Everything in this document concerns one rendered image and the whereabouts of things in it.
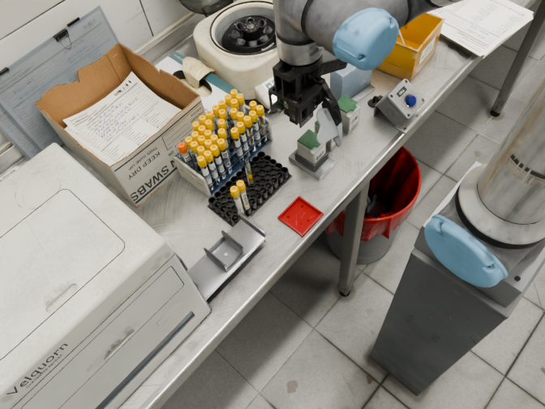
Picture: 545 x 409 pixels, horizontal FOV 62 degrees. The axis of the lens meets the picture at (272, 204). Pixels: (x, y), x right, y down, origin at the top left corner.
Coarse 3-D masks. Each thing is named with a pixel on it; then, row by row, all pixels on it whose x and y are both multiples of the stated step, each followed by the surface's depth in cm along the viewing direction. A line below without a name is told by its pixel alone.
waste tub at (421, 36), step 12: (408, 24) 114; (420, 24) 111; (432, 24) 109; (408, 36) 116; (420, 36) 114; (432, 36) 106; (396, 48) 105; (408, 48) 103; (420, 48) 102; (432, 48) 111; (384, 60) 110; (396, 60) 108; (408, 60) 105; (420, 60) 107; (384, 72) 113; (396, 72) 110; (408, 72) 108
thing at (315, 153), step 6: (300, 144) 94; (324, 144) 94; (300, 150) 96; (306, 150) 94; (312, 150) 93; (318, 150) 94; (324, 150) 96; (306, 156) 96; (312, 156) 94; (318, 156) 95; (312, 162) 96
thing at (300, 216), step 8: (296, 200) 95; (304, 200) 95; (288, 208) 94; (296, 208) 94; (304, 208) 94; (312, 208) 94; (280, 216) 93; (288, 216) 94; (296, 216) 94; (304, 216) 93; (312, 216) 93; (320, 216) 92; (288, 224) 92; (296, 224) 92; (304, 224) 92; (312, 224) 91; (296, 232) 91; (304, 232) 91
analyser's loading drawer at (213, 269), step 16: (240, 224) 89; (256, 224) 87; (224, 240) 88; (240, 240) 87; (256, 240) 87; (208, 256) 86; (224, 256) 86; (240, 256) 84; (192, 272) 85; (208, 272) 84; (224, 272) 84; (208, 288) 83
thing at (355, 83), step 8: (336, 72) 101; (344, 72) 100; (352, 72) 101; (360, 72) 103; (368, 72) 106; (336, 80) 103; (344, 80) 101; (352, 80) 103; (360, 80) 106; (368, 80) 108; (336, 88) 105; (344, 88) 103; (352, 88) 106; (360, 88) 108; (368, 88) 109; (336, 96) 106; (352, 96) 108; (360, 96) 108
